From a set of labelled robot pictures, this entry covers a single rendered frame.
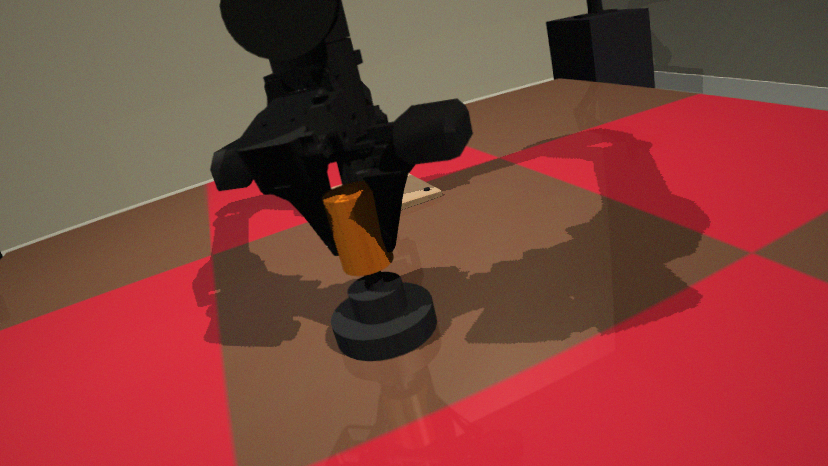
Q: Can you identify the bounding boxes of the orange cylinder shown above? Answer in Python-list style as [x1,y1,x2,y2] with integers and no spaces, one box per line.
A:
[322,181,394,276]

